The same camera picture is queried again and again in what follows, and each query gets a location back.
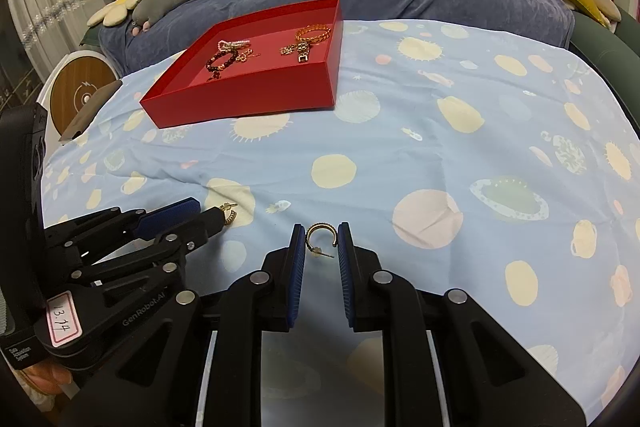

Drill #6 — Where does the flower shaped cushion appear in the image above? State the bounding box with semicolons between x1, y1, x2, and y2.
86;0;163;28

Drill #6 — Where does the round wooden white side table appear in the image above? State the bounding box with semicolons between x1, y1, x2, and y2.
39;49;123;142

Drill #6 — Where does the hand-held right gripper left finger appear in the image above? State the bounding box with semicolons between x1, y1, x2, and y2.
67;223;307;427

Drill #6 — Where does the red cardboard box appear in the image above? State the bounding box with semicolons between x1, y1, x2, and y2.
139;0;342;129

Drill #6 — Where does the green sofa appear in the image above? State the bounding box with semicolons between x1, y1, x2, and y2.
500;0;640;128

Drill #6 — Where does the dark wooden bead bracelet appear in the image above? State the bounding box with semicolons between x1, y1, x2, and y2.
205;49;238;80

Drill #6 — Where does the beige cushion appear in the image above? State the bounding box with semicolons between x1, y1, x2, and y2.
592;0;621;24

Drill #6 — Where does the person's left hand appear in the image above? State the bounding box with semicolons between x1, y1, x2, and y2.
15;364;81;395

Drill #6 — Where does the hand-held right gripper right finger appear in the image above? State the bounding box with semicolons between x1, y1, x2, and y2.
336;222;586;427

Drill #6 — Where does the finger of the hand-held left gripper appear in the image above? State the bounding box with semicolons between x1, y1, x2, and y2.
69;207;224;286
42;198;202;259

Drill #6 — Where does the gold link bracelet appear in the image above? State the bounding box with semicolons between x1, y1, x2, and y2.
279;41;312;64

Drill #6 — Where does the brown flat pad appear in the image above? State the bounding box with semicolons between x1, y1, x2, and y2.
59;79;123;142

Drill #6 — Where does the orange bead bracelet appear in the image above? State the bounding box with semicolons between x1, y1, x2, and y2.
294;25;332;42

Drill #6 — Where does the light blue printed tablecloth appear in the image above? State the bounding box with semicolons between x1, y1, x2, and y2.
40;19;640;427

